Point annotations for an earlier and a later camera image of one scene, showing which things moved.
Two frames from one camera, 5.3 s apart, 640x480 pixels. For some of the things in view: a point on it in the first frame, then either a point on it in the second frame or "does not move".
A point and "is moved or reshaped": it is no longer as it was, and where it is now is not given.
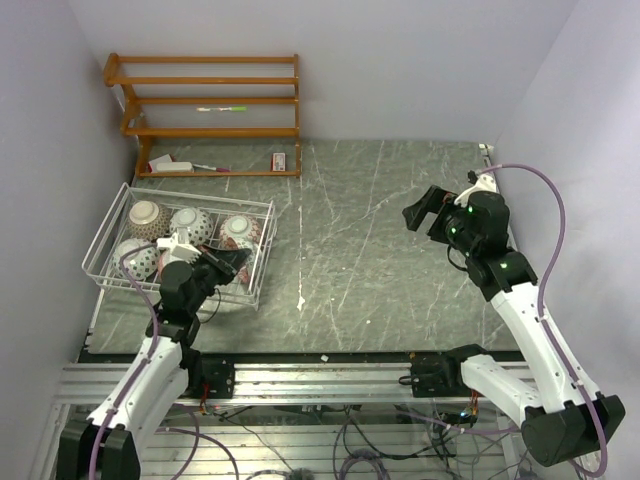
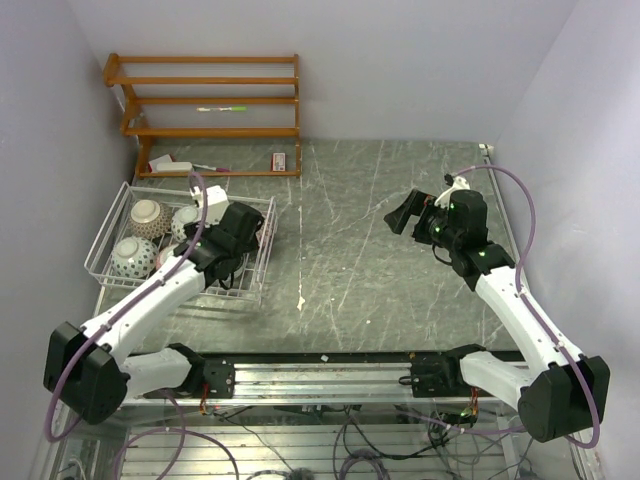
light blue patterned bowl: [140, 264] does not move
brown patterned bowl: [147, 221] does not move
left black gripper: [224, 262] does not move
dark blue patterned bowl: [240, 232] is moved or reshaped
